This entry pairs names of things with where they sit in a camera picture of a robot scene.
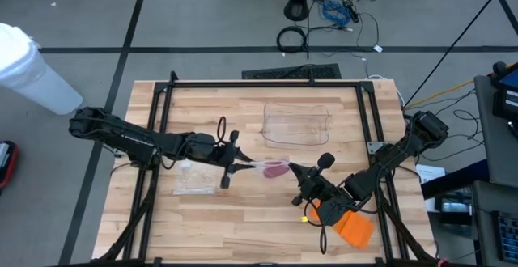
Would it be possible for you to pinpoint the black power strip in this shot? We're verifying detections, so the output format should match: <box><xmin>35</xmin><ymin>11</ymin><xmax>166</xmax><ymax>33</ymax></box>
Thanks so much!
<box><xmin>342</xmin><ymin>1</ymin><xmax>362</xmax><ymax>23</ymax></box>

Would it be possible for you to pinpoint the thin black pole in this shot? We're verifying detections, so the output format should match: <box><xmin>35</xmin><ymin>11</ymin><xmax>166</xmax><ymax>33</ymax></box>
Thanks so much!
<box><xmin>403</xmin><ymin>0</ymin><xmax>503</xmax><ymax>107</ymax></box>

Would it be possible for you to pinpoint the black table frame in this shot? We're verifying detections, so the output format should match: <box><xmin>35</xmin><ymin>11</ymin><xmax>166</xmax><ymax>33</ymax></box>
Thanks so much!
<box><xmin>95</xmin><ymin>70</ymin><xmax>440</xmax><ymax>267</ymax></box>

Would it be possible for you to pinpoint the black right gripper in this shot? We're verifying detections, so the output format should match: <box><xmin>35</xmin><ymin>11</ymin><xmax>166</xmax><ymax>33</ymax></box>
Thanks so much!
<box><xmin>287</xmin><ymin>151</ymin><xmax>347</xmax><ymax>216</ymax></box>

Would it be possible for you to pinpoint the black floor mat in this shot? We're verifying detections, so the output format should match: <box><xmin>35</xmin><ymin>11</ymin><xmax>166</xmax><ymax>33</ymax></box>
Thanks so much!
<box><xmin>241</xmin><ymin>62</ymin><xmax>343</xmax><ymax>81</ymax></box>

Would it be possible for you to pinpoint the yellow cable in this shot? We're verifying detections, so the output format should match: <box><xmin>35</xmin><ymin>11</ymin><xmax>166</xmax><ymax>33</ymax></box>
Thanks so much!
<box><xmin>401</xmin><ymin>79</ymin><xmax>475</xmax><ymax>112</ymax></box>

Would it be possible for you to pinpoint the blue cable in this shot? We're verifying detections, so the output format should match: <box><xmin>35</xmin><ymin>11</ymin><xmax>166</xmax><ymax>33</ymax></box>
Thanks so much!
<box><xmin>321</xmin><ymin>0</ymin><xmax>351</xmax><ymax>28</ymax></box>

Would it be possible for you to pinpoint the black keyboard device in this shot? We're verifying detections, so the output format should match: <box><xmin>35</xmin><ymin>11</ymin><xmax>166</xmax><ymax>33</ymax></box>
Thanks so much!
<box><xmin>490</xmin><ymin>210</ymin><xmax>518</xmax><ymax>265</ymax></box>

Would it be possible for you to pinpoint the white paper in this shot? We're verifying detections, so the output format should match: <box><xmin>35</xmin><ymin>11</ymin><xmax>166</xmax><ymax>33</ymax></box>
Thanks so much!
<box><xmin>415</xmin><ymin>163</ymin><xmax>447</xmax><ymax>214</ymax></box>

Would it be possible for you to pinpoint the white trash can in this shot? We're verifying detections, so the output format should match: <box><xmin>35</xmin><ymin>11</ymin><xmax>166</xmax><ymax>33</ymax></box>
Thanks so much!
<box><xmin>0</xmin><ymin>22</ymin><xmax>84</xmax><ymax>117</ymax></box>

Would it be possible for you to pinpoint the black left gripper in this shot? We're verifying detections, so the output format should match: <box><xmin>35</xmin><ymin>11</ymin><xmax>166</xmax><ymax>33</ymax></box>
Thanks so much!
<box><xmin>189</xmin><ymin>130</ymin><xmax>257</xmax><ymax>190</ymax></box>

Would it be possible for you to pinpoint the pink elastic bandage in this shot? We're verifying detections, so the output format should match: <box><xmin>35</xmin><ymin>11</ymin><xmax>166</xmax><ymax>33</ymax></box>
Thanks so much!
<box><xmin>262</xmin><ymin>162</ymin><xmax>291</xmax><ymax>180</ymax></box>

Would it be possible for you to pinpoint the red and black case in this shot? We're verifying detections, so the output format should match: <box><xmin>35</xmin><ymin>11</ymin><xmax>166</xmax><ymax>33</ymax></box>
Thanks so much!
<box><xmin>0</xmin><ymin>139</ymin><xmax>19</xmax><ymax>189</ymax></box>

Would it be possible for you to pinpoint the grey desk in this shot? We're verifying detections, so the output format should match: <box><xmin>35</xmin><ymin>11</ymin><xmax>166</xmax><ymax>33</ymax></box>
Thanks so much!
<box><xmin>472</xmin><ymin>74</ymin><xmax>518</xmax><ymax>267</ymax></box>

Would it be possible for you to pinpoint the orange elastic bandage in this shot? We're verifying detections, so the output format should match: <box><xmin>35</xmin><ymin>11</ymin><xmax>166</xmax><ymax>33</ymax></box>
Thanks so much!
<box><xmin>309</xmin><ymin>200</ymin><xmax>376</xmax><ymax>250</ymax></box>

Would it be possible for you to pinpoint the blue screen monitor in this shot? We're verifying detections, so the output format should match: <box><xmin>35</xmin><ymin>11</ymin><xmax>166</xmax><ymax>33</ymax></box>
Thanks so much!
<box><xmin>490</xmin><ymin>61</ymin><xmax>518</xmax><ymax>129</ymax></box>

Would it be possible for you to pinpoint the metal bracket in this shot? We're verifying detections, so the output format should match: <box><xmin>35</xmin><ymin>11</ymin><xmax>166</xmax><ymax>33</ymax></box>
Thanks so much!
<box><xmin>367</xmin><ymin>140</ymin><xmax>386</xmax><ymax>155</ymax></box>

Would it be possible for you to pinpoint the clear plastic bag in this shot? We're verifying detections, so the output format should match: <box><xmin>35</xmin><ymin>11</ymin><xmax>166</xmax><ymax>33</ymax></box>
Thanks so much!
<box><xmin>172</xmin><ymin>160</ymin><xmax>219</xmax><ymax>197</ymax></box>
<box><xmin>250</xmin><ymin>159</ymin><xmax>292</xmax><ymax>180</ymax></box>

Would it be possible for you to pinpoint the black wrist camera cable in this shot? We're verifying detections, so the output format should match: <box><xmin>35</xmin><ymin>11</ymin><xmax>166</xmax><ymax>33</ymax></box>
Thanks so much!
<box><xmin>215</xmin><ymin>115</ymin><xmax>228</xmax><ymax>143</ymax></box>
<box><xmin>303</xmin><ymin>200</ymin><xmax>329</xmax><ymax>256</ymax></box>

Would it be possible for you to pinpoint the clear plastic bin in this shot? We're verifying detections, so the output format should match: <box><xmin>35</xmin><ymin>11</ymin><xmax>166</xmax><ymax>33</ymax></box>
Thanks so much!
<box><xmin>261</xmin><ymin>101</ymin><xmax>331</xmax><ymax>148</ymax></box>

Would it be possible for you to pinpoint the black coiled cable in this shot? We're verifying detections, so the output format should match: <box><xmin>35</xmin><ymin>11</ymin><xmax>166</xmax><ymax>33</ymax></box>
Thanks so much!
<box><xmin>275</xmin><ymin>25</ymin><xmax>309</xmax><ymax>54</ymax></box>

